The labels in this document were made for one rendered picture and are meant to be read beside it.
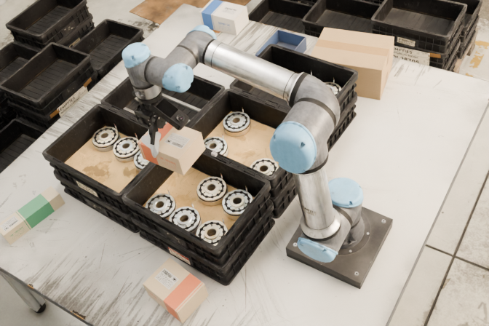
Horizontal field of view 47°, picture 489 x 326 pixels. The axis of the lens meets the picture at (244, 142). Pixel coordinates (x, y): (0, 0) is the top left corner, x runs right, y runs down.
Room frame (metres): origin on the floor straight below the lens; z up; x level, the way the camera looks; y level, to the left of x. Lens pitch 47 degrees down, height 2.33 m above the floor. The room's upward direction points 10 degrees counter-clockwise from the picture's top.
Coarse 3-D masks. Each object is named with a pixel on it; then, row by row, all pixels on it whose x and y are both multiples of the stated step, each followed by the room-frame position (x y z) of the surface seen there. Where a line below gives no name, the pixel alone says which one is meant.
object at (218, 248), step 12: (216, 156) 1.29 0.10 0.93; (240, 168) 1.22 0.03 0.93; (264, 180) 1.15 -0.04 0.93; (264, 192) 1.10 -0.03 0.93; (132, 204) 1.15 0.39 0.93; (252, 204) 1.06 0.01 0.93; (156, 216) 1.08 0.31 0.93; (240, 216) 1.03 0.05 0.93; (180, 228) 1.02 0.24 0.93; (192, 240) 0.98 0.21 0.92; (204, 240) 0.96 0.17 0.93; (228, 240) 0.96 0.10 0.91; (216, 252) 0.92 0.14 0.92
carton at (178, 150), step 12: (168, 132) 1.25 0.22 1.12; (180, 132) 1.24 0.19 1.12; (192, 132) 1.23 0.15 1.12; (144, 144) 1.22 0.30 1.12; (168, 144) 1.20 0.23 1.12; (180, 144) 1.19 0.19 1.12; (192, 144) 1.18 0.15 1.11; (144, 156) 1.22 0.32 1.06; (156, 156) 1.19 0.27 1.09; (168, 156) 1.15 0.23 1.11; (180, 156) 1.14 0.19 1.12; (192, 156) 1.17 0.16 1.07; (168, 168) 1.17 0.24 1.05; (180, 168) 1.13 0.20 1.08
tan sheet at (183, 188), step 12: (192, 168) 1.34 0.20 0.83; (168, 180) 1.31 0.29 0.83; (180, 180) 1.30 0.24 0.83; (192, 180) 1.29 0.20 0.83; (156, 192) 1.26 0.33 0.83; (180, 192) 1.24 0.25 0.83; (192, 192) 1.23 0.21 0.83; (144, 204) 1.22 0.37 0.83; (180, 204) 1.19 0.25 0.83; (204, 216) 1.12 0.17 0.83; (216, 216) 1.12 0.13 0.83; (228, 228) 1.06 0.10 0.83
